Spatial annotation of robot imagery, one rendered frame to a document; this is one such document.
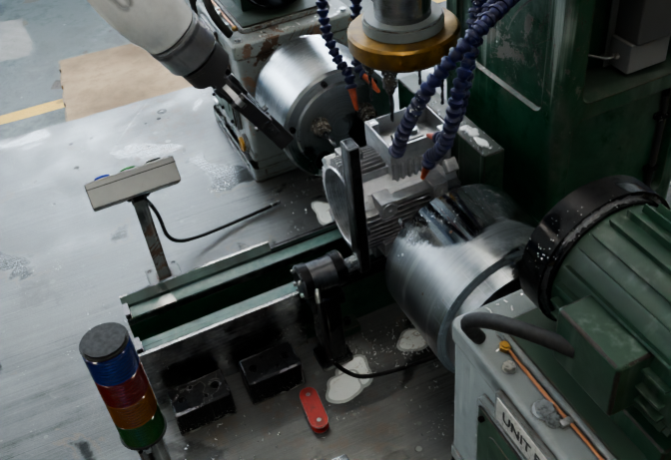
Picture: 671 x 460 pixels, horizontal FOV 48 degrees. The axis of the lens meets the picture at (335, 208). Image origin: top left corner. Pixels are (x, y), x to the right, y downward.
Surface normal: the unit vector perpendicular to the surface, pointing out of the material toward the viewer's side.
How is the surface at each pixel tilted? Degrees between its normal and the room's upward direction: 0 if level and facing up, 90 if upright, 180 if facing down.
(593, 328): 0
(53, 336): 0
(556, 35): 90
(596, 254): 41
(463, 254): 28
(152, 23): 92
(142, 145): 0
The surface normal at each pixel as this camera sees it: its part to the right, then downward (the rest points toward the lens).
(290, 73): -0.56, -0.47
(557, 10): -0.91, 0.33
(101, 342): -0.10, -0.76
